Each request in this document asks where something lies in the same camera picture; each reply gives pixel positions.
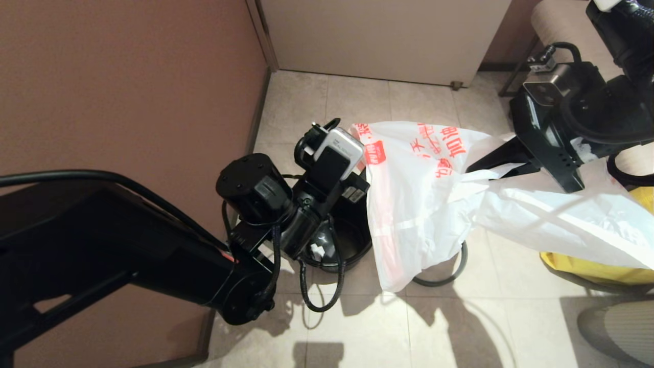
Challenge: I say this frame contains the yellow fabric bag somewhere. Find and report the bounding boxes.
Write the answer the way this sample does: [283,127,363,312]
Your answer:
[541,187,654,286]

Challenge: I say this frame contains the beige door frame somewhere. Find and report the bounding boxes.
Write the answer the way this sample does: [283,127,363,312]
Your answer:
[246,0,281,72]

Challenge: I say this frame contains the grey metal bench leg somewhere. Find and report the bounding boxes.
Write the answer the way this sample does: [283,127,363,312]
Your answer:
[500,49,534,98]

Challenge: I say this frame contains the white door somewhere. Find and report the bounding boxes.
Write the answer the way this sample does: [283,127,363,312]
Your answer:
[258,0,511,87]

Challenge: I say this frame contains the grey bin retaining ring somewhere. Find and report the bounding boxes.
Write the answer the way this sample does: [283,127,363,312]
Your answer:
[411,240,469,287]

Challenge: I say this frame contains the beige wood-grain bench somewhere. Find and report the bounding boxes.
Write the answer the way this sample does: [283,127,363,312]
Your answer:
[531,0,654,177]

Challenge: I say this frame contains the new white red-print plastic bag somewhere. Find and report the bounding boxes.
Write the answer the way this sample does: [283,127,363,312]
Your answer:
[350,121,654,293]

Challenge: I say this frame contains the grey round cushion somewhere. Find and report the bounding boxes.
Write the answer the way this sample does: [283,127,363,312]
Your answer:
[577,301,654,366]

